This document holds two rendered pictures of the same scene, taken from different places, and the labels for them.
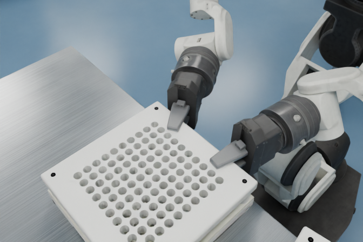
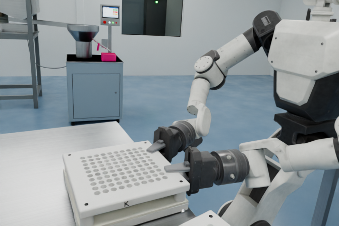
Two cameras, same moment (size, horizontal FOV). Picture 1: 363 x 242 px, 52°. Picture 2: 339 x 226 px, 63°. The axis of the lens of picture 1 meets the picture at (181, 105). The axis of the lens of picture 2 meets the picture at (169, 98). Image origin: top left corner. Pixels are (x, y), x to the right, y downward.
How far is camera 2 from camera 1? 34 cm
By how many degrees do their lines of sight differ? 32
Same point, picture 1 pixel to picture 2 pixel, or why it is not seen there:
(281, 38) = not seen: hidden behind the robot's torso
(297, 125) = (228, 161)
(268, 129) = (206, 157)
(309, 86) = (244, 145)
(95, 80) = (120, 136)
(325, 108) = (253, 161)
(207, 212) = (148, 188)
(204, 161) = (160, 168)
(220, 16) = (202, 108)
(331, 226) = not seen: outside the picture
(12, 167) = (51, 160)
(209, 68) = (185, 130)
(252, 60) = not seen: hidden behind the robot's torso
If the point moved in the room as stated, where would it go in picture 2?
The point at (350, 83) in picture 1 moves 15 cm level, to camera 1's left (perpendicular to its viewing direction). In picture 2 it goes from (269, 143) to (211, 133)
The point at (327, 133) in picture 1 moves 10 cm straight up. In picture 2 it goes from (256, 181) to (262, 147)
